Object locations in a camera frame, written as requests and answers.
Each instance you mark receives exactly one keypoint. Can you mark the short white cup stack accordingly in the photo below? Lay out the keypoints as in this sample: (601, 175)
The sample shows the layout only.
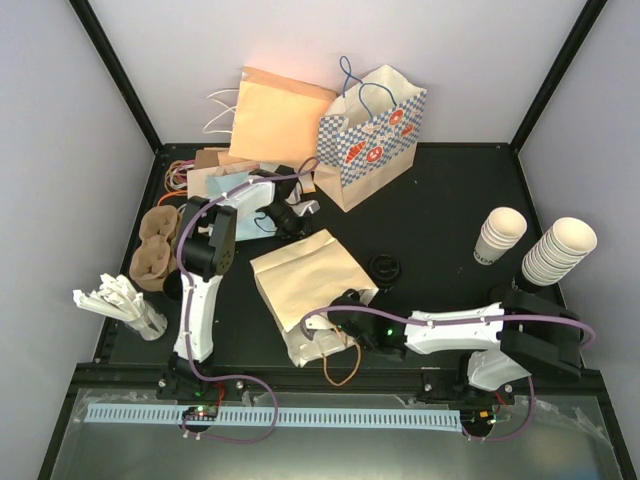
(500, 232)

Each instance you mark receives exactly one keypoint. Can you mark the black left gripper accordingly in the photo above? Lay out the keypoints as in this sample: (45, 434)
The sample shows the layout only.
(303, 229)

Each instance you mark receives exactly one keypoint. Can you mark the black frame post left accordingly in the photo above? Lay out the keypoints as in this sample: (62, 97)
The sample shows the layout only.
(98, 37)

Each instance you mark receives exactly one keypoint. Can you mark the tall white cup stack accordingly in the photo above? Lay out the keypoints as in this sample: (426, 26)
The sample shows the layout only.
(560, 249)

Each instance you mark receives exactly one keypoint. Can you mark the black lidded coffee cup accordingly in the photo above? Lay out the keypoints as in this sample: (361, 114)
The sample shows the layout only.
(385, 270)

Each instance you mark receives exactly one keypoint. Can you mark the light blue paper bag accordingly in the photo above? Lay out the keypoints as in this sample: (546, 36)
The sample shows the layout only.
(254, 226)

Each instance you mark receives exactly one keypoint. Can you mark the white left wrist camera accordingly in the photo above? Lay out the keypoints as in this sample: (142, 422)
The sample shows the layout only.
(306, 208)

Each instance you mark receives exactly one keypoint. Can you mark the beige kraft paper bag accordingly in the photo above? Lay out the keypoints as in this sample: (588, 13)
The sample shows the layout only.
(295, 281)

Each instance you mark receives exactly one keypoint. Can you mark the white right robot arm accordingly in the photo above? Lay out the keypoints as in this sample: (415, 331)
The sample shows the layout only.
(520, 335)

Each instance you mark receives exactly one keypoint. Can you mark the blue checkered paper bag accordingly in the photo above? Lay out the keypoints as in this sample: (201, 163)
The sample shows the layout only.
(368, 136)

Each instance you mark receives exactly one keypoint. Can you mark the flat brown paper bags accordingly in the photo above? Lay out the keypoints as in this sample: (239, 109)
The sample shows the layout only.
(186, 178)

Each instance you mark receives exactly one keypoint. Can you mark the brown pulp carrier stack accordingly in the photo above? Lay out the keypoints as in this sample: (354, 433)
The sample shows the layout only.
(154, 259)

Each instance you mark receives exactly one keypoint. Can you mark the black frame post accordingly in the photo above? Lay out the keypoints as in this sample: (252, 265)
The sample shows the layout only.
(576, 37)
(98, 37)

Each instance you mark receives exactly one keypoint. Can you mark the orange paper bag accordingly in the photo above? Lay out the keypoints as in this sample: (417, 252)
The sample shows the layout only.
(277, 118)

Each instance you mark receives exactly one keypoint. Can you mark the light blue cable duct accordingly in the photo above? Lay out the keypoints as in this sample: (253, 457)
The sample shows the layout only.
(288, 417)

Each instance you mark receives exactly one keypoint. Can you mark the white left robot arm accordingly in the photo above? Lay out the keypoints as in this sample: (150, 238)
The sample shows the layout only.
(205, 249)

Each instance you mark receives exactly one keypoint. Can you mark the black frame post right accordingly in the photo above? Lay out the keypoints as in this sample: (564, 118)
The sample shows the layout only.
(576, 37)

